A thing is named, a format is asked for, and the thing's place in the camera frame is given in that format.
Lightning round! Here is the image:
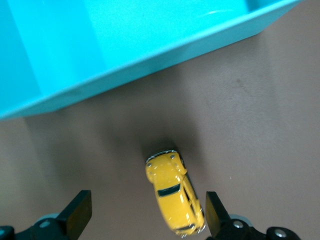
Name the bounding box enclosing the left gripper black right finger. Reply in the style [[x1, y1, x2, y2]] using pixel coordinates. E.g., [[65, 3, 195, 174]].
[[205, 191, 301, 240]]

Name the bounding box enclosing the yellow beetle toy car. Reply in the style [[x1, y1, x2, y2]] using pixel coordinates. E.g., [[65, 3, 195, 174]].
[[145, 149, 207, 237]]

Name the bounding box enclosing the teal plastic bin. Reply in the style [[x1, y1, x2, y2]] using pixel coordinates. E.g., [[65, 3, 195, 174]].
[[0, 0, 309, 121]]

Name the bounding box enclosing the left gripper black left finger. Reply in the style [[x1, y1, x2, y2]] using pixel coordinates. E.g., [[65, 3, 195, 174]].
[[0, 189, 93, 240]]

